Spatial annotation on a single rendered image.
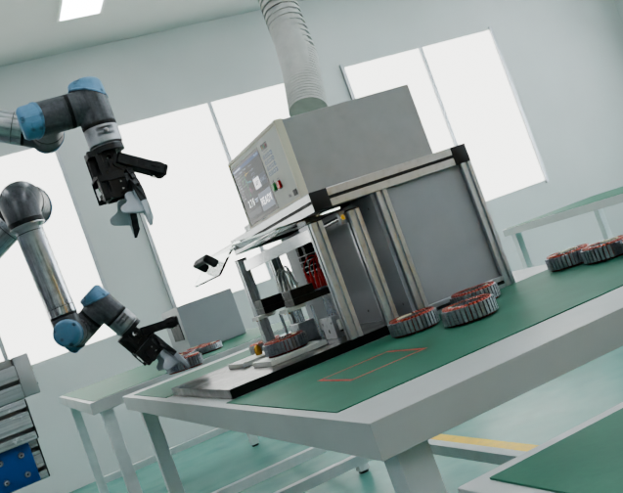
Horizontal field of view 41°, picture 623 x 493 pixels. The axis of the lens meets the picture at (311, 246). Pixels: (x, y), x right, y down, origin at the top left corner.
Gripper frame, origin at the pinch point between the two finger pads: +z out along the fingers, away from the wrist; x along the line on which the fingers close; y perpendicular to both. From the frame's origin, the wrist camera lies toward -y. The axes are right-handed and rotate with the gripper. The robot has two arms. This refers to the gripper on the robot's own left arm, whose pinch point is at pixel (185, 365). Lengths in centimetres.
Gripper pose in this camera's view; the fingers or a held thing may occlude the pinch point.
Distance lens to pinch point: 248.1
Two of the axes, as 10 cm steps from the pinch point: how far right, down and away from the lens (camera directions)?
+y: -5.9, 7.3, -3.5
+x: 3.6, -1.5, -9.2
